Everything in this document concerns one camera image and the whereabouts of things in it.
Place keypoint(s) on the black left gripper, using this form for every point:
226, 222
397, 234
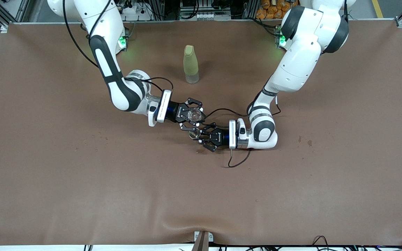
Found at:
219, 136

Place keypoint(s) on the brown table mat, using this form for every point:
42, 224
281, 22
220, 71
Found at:
201, 195

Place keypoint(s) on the orange snack bag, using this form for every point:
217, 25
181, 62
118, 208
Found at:
270, 8

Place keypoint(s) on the table edge bracket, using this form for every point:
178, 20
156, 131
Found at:
202, 240

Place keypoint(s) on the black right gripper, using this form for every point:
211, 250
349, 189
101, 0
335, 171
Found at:
178, 112

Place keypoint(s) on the white power strip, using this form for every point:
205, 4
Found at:
134, 10

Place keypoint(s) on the clear glass beaker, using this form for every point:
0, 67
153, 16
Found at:
195, 114

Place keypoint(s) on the white connector block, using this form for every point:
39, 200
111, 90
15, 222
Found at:
204, 16

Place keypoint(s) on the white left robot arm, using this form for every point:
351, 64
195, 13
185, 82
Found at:
302, 66

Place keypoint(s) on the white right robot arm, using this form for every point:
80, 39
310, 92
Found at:
113, 80

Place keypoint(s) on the steel jigger measuring cup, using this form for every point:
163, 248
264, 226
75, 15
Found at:
194, 134

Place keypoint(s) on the frosted green bottle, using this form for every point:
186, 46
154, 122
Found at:
190, 64

